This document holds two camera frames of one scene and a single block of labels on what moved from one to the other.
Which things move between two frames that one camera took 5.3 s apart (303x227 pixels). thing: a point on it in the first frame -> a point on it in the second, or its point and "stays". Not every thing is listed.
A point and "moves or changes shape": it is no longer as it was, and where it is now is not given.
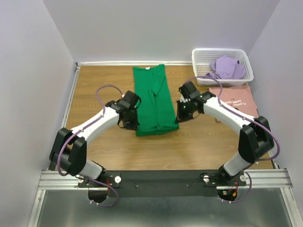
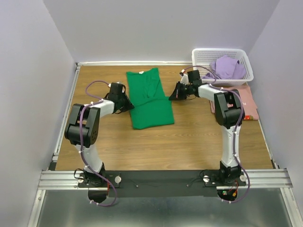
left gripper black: x=134 y=126 -> x=129 y=105
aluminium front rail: x=271 y=178 stays
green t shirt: x=157 y=113 moves or changes shape
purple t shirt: x=225 y=67 stays
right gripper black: x=180 y=117 -> x=176 y=95
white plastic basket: x=202 y=57 stays
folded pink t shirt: x=239 y=96 stays
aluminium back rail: x=80 y=64 stays
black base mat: x=164 y=183 stays
